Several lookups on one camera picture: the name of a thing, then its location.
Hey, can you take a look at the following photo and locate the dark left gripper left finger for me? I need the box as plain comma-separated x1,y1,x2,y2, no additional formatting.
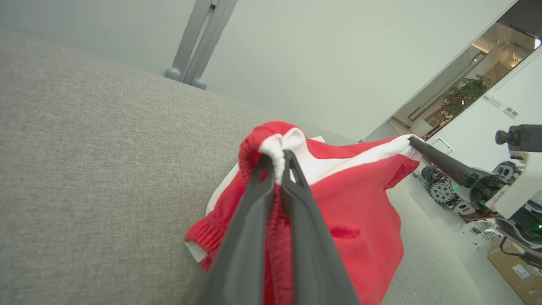
197,153,277,305

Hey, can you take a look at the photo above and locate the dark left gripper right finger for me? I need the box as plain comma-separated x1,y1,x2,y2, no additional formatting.
281,150,361,305

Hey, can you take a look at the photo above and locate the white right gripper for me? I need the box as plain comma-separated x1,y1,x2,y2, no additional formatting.
408,136,542,219

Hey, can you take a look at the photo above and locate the plain red white-trimmed garment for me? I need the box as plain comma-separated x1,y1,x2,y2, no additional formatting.
184,121,424,305

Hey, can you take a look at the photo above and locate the green potted plant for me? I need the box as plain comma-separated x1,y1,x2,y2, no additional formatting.
440,75,490,120

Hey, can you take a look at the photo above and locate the brown cardboard box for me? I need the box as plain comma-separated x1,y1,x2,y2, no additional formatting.
487,237,542,305

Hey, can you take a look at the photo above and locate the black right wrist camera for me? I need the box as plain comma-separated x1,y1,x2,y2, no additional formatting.
495,124,542,154

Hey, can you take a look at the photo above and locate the grey metal partition post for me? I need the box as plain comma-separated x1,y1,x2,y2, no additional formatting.
164,0,238,90

